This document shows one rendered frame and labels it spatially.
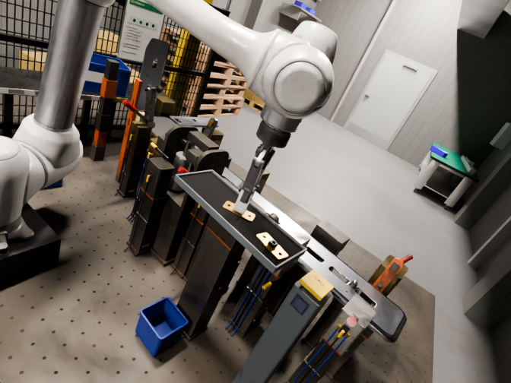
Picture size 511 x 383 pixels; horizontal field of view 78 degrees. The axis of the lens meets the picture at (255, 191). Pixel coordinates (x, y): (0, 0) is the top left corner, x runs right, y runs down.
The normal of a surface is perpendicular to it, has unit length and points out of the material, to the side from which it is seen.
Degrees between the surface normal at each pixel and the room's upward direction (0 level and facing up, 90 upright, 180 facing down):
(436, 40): 90
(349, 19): 90
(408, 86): 90
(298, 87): 91
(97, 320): 0
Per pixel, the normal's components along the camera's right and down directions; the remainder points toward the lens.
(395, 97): -0.50, 0.23
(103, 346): 0.37, -0.81
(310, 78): -0.07, 0.51
